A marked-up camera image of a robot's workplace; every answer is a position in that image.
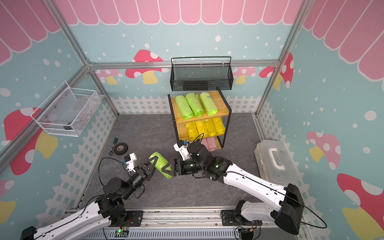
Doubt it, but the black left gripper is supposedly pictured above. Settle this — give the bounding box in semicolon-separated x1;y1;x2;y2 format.
122;157;160;201

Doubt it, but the green trash bag roll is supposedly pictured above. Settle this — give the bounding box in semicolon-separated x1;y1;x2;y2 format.
149;152;172;179
186;93;204;118
175;96;194;120

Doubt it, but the pink trash bag roll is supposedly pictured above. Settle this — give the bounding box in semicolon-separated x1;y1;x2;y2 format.
201;139;209;149
207;137;218;152

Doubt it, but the green trash bag roll floor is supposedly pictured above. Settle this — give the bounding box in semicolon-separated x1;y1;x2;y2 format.
200;92;219;116

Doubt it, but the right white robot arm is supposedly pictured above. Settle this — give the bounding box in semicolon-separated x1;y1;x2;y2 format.
161;142;305;235

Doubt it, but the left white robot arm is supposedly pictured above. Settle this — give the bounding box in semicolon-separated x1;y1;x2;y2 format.
20;156;159;240

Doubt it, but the black tape roll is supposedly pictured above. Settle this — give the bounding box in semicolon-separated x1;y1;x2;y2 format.
114;143;129;156

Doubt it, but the green circuit board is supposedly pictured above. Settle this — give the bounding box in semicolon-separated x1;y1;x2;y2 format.
114;229;129;238

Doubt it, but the translucent plastic storage box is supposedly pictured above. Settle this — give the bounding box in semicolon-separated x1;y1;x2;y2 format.
254;140;300;187

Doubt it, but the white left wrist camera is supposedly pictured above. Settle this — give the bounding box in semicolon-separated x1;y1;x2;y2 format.
123;153;137;172

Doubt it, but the green handled ratchet wrench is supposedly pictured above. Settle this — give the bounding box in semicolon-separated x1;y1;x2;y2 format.
107;137;119;157

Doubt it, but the wooden three-tier shelf black frame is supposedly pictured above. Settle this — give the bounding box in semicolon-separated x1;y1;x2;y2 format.
168;87;232;149

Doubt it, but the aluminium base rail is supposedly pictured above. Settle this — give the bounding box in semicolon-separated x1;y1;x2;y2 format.
83;207;310;240

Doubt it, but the black wire mesh basket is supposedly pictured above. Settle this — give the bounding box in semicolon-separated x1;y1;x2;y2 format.
170;56;234;92

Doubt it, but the white wire mesh basket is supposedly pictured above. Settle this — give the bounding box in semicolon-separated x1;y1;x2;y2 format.
30;82;104;137

